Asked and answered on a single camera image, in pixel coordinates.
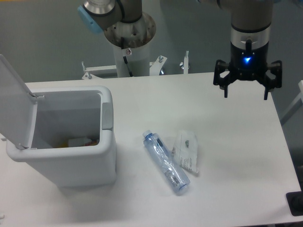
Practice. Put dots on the white plastic trash can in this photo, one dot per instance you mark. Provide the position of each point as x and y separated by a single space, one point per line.
68 135

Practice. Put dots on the black table corner clamp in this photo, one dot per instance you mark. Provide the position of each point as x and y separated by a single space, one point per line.
295 203

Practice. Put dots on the clear blue plastic bottle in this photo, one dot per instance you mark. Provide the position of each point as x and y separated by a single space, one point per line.
162 157

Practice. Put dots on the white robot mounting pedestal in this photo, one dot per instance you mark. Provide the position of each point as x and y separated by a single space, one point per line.
131 42

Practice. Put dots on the white metal bracket frame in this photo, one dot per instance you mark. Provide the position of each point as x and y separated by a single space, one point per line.
155 68

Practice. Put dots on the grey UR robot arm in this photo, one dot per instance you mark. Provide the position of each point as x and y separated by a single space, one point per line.
250 19

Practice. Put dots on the white trash can lid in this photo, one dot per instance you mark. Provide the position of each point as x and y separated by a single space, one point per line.
18 109

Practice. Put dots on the trash inside can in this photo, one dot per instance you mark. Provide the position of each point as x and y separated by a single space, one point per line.
78 142

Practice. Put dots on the clear plastic wrapper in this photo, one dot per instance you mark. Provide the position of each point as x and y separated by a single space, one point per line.
185 150

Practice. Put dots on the white frame at right edge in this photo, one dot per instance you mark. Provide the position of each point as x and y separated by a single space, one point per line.
294 105

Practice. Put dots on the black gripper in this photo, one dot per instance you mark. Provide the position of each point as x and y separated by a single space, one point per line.
248 66

